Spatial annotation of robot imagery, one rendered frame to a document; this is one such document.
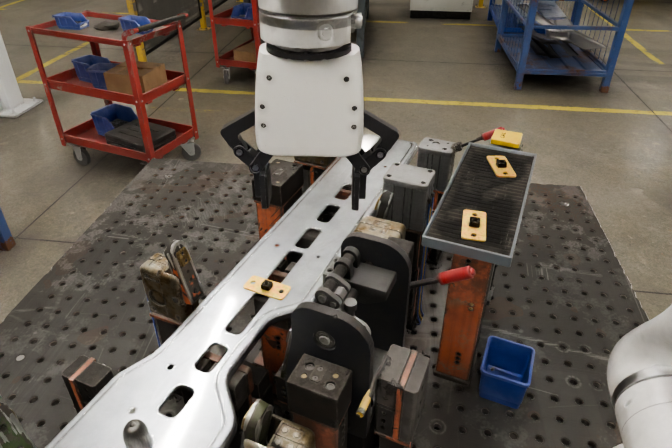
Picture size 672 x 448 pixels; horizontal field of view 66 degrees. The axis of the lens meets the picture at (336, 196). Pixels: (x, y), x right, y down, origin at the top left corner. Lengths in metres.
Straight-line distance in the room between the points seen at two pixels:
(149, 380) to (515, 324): 0.89
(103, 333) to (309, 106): 1.07
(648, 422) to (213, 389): 0.56
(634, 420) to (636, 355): 0.08
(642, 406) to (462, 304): 0.46
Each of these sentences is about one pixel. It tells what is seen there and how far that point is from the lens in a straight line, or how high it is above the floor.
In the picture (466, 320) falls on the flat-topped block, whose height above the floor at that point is 0.89.
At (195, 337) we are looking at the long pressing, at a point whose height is 1.00.
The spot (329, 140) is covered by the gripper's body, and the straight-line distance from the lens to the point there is 0.48.
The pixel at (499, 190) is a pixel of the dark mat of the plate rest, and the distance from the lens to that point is 1.00.
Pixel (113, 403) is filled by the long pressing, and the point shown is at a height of 1.00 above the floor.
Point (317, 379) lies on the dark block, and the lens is 0.69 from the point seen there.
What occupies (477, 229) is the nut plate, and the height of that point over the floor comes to 1.16.
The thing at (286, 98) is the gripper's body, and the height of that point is 1.48.
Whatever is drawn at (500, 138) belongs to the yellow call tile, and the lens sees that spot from 1.20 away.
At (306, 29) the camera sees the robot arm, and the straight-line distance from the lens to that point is 0.43.
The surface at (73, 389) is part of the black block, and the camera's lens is 0.96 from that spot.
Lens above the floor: 1.65
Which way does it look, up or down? 32 degrees down
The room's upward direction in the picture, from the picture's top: straight up
